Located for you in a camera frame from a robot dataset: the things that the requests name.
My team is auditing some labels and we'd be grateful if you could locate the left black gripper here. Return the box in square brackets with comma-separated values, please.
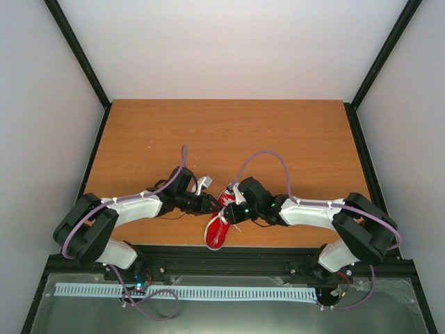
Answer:
[177, 192, 224, 216]

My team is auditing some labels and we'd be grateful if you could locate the white shoelace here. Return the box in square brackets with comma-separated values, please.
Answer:
[208, 194, 243, 244]

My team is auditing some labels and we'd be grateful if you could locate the red canvas sneaker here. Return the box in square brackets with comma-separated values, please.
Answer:
[203, 187, 234, 251]

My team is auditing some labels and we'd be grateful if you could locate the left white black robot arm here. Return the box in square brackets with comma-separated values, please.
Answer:
[53, 166, 222, 280]

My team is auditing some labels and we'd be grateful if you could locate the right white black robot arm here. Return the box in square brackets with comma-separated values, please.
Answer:
[218, 177, 400, 273]

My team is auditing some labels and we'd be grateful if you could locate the small circuit board with led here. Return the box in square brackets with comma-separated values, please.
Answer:
[133, 269, 152, 291]

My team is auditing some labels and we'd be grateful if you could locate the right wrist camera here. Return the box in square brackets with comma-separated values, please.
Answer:
[229, 182, 246, 205]

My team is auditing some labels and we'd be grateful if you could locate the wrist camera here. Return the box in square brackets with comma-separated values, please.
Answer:
[229, 182, 246, 205]
[191, 175, 213, 196]

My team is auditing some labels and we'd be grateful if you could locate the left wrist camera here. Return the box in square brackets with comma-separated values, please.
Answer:
[191, 175, 213, 196]

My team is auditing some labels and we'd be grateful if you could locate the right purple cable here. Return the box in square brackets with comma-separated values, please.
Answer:
[232, 150, 403, 310]

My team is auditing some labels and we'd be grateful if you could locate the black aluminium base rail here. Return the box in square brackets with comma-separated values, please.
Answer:
[42, 245, 420, 287]

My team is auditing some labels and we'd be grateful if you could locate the light blue slotted cable duct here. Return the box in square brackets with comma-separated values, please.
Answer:
[54, 283, 317, 303]

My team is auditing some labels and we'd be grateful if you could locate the right black frame post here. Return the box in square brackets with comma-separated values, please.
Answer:
[349, 0, 424, 109]

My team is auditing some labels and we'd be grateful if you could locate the black frame post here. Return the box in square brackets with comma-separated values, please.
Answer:
[349, 0, 424, 109]
[43, 0, 113, 109]

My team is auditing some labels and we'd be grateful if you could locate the left black frame post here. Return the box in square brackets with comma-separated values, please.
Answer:
[43, 0, 113, 109]

